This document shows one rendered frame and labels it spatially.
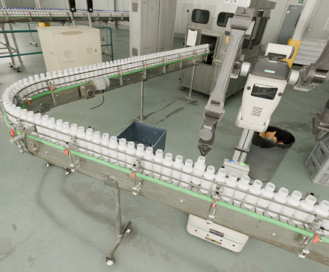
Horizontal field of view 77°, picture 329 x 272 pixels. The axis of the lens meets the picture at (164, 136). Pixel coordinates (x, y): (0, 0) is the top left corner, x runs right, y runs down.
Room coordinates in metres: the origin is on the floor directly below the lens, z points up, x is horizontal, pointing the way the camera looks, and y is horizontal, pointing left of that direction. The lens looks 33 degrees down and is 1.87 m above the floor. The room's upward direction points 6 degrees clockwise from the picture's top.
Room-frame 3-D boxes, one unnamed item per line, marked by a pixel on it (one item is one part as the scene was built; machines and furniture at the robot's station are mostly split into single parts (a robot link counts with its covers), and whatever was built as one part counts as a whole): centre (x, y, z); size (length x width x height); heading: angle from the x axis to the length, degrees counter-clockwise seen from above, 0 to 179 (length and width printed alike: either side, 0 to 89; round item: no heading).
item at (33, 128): (1.11, 0.93, 0.96); 0.23 x 0.10 x 0.27; 162
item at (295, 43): (7.60, -3.96, 0.55); 0.40 x 0.40 x 1.10; 72
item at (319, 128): (0.81, -0.69, 1.44); 0.07 x 0.07 x 0.09; 72
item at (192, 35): (4.87, -0.38, 1.22); 0.23 x 0.04 x 0.32; 54
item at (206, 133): (0.79, -0.19, 1.44); 0.12 x 0.09 x 0.12; 161
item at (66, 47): (4.84, 2.24, 0.59); 1.10 x 0.62 x 1.18; 144
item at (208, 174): (0.81, -0.25, 1.08); 0.06 x 0.06 x 0.17
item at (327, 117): (0.83, -0.69, 1.51); 0.10 x 0.07 x 0.07; 162
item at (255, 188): (0.74, -0.48, 1.08); 0.06 x 0.06 x 0.17
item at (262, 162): (2.14, -1.30, 0.32); 0.45 x 0.45 x 0.64
